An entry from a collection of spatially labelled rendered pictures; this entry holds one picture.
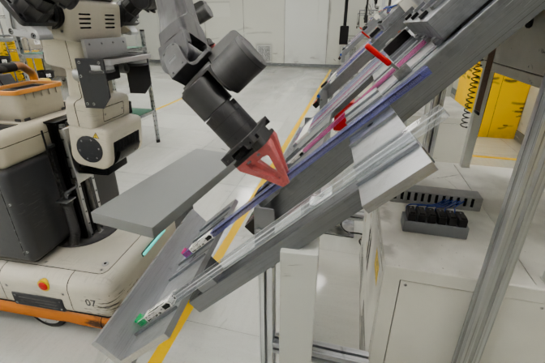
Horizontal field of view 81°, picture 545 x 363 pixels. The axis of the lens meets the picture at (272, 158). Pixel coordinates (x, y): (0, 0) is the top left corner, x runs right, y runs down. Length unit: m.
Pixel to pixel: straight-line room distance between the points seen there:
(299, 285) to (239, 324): 0.95
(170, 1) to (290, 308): 0.55
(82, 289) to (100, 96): 0.71
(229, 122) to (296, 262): 0.24
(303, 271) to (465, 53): 0.46
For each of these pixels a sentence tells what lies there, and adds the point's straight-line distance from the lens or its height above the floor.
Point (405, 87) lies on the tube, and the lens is 0.46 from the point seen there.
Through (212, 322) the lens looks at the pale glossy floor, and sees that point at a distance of 1.52.
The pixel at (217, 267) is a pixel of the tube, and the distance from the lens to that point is 0.44.
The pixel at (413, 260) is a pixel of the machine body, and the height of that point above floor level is 0.62.
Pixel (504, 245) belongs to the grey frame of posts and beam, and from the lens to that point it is 0.79.
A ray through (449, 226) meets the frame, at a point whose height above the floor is 0.65.
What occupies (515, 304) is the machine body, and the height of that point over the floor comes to 0.57.
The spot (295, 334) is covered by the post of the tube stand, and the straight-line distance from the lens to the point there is 0.64.
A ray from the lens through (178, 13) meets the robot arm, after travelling 0.57.
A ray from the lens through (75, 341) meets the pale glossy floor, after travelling 1.63.
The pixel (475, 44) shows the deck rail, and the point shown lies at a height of 1.11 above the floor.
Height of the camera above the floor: 1.15
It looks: 23 degrees down
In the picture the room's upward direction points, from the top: straight up
